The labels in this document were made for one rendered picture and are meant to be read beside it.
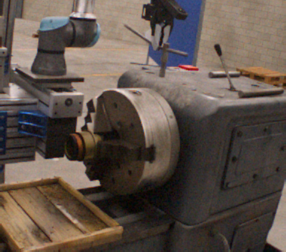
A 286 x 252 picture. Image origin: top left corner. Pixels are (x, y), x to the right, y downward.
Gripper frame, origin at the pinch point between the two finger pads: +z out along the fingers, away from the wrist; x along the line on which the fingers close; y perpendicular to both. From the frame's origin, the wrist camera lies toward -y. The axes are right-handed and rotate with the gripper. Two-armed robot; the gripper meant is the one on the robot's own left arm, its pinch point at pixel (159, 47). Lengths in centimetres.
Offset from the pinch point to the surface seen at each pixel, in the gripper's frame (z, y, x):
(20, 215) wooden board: 47, -11, 52
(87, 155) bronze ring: 28.0, -16.3, 34.4
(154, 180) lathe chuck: 33.9, -26.4, 17.6
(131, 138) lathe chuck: 22.5, -20.7, 23.5
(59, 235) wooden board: 46, -25, 46
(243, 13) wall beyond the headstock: -25, 656, -897
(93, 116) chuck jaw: 19.7, -8.8, 28.7
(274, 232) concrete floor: 135, 26, -167
